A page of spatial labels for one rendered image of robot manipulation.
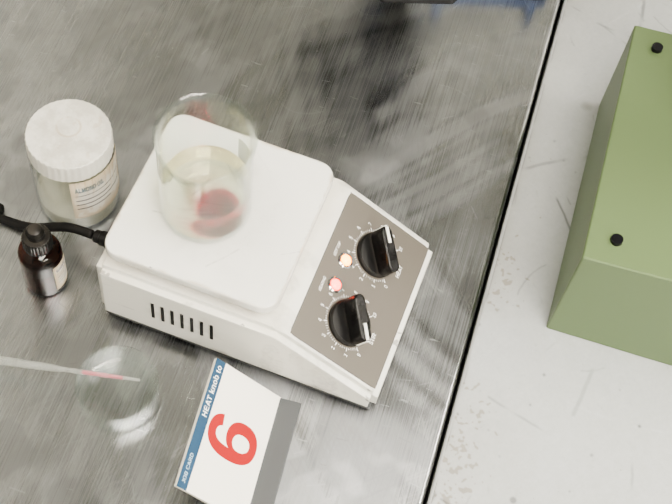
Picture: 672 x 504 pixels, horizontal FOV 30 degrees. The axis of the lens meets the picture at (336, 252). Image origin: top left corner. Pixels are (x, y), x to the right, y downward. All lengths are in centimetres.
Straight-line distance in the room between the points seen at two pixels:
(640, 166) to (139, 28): 41
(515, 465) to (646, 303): 14
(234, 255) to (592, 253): 23
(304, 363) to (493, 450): 14
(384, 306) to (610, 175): 18
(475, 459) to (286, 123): 30
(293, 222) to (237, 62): 22
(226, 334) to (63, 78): 28
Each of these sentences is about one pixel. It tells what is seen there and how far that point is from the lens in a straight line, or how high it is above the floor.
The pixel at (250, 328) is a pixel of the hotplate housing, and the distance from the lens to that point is 81.
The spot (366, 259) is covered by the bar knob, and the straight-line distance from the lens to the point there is 85.
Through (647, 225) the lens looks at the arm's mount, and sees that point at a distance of 85.
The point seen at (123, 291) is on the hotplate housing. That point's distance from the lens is 84.
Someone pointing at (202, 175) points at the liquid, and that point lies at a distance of 80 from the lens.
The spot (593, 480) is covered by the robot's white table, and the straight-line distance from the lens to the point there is 87.
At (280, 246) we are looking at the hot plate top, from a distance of 81.
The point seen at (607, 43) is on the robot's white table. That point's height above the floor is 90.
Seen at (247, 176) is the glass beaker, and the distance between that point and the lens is 77.
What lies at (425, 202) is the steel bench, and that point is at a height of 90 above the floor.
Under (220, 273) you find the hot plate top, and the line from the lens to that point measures 80.
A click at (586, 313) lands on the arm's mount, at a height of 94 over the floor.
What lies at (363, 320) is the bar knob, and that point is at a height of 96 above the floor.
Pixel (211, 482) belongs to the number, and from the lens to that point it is 81.
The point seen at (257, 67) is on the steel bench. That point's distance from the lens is 100.
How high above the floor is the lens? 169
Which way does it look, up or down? 60 degrees down
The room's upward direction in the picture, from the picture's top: 10 degrees clockwise
